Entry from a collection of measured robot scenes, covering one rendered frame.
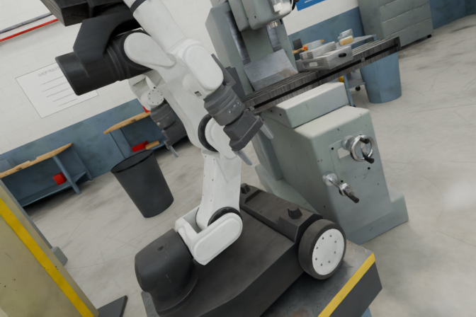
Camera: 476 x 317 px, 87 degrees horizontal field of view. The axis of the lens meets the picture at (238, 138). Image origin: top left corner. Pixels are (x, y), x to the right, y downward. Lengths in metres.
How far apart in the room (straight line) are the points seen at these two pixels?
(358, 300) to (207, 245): 0.58
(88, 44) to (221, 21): 1.18
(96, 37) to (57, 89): 5.36
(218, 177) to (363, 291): 0.67
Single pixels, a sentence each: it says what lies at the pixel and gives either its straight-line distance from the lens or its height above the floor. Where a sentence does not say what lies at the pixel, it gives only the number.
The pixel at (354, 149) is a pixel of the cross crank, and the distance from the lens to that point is 1.14.
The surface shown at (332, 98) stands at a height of 0.85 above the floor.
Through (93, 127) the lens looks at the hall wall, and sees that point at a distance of 6.02.
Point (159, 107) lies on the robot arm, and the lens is 1.06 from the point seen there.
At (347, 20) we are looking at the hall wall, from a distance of 6.84.
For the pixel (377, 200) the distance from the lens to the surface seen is 1.50.
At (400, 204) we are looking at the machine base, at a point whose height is 0.15.
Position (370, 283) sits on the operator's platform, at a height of 0.29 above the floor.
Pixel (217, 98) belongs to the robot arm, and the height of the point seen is 1.14.
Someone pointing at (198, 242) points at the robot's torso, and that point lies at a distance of 0.91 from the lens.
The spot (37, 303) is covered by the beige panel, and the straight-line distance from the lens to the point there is 1.86.
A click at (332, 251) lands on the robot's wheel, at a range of 1.05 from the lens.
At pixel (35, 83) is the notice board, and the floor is 2.16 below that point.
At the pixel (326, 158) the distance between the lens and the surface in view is 1.24.
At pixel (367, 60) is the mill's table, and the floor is 0.92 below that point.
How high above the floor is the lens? 1.22
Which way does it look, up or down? 17 degrees down
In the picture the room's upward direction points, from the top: 22 degrees counter-clockwise
